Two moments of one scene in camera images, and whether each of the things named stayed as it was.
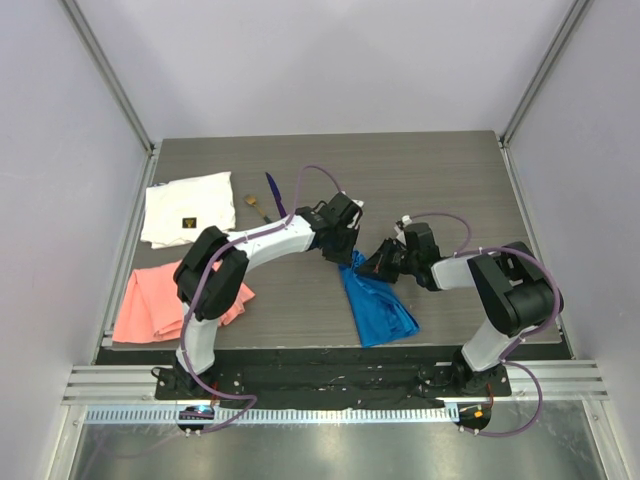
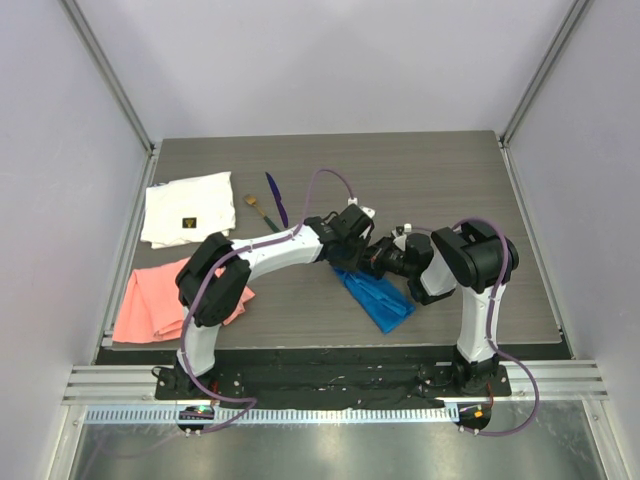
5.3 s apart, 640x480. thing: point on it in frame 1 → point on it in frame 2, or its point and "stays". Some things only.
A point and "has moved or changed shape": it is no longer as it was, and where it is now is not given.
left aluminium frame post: x=113 y=77 stays
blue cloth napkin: x=381 y=312 has moved or changed shape
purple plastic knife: x=277 y=195 stays
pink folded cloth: x=151 y=309 stays
